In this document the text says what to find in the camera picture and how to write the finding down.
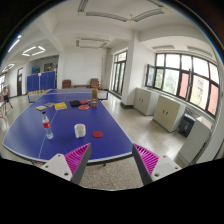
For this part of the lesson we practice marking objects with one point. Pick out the brown armchair left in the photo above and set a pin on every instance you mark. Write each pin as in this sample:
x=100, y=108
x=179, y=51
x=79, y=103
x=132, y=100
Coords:
x=66, y=84

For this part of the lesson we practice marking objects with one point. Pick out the blue ping pong table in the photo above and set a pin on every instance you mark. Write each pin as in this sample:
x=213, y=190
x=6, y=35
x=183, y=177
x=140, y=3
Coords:
x=26, y=136

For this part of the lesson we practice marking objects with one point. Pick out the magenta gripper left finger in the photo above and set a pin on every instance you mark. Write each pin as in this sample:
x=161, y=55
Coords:
x=70, y=166

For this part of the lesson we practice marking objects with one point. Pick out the beige cabinet far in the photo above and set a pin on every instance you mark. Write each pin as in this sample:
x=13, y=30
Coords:
x=145, y=101

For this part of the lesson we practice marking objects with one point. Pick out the beige cabinet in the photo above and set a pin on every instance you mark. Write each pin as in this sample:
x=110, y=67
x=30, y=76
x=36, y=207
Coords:
x=145, y=101
x=168, y=113

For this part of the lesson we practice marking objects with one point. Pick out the clear plastic water bottle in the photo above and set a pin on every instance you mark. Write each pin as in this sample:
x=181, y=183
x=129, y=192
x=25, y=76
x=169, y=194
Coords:
x=47, y=125

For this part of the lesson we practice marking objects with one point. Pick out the yellow book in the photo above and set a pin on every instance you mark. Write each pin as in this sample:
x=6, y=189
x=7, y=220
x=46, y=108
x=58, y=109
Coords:
x=60, y=106

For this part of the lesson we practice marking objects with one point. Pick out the black pouch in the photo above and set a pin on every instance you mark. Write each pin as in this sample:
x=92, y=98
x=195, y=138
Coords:
x=75, y=103

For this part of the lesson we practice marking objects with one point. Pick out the brown cardboard box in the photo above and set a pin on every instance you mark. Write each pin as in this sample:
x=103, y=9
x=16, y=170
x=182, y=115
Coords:
x=94, y=99

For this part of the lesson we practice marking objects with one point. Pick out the brown armchair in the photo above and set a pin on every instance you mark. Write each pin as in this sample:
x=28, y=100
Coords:
x=66, y=84
x=94, y=83

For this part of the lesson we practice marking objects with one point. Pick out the small yellow card item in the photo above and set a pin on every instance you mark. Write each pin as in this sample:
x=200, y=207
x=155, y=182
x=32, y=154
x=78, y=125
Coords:
x=41, y=108

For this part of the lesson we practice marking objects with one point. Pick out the blue partition screen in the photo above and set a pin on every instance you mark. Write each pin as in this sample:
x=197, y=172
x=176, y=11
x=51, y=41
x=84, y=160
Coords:
x=41, y=81

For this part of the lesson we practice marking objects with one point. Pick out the red ping pong paddle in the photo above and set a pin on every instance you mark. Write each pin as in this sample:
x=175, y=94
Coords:
x=83, y=107

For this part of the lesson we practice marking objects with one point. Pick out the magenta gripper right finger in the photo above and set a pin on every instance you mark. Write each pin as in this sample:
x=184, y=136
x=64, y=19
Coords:
x=151, y=166

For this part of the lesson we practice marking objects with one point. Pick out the brown armchair right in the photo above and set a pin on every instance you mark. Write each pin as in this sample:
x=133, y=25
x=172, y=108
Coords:
x=94, y=83

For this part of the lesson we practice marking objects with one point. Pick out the person in background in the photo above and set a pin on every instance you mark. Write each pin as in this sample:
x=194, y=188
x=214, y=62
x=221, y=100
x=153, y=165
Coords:
x=5, y=96

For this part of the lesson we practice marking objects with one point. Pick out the black bin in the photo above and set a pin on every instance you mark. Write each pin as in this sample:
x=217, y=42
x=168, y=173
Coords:
x=186, y=125

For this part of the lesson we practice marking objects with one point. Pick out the red paddle far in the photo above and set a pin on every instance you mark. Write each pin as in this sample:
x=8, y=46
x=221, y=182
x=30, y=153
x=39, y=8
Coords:
x=83, y=102

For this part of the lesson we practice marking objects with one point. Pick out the white cabinet right edge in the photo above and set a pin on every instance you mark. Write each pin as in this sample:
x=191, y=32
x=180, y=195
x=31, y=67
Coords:
x=195, y=140

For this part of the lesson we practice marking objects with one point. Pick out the white paper cup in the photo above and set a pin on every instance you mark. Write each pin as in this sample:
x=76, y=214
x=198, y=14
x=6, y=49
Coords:
x=80, y=130

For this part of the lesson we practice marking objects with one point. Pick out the beige cabinet near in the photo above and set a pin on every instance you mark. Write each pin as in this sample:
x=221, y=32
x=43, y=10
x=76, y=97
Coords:
x=168, y=113

